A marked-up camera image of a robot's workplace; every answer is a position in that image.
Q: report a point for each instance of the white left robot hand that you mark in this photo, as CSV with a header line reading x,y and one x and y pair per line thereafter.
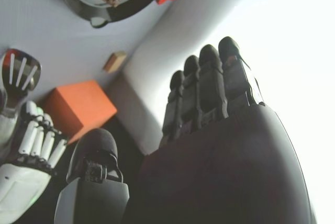
x,y
222,169

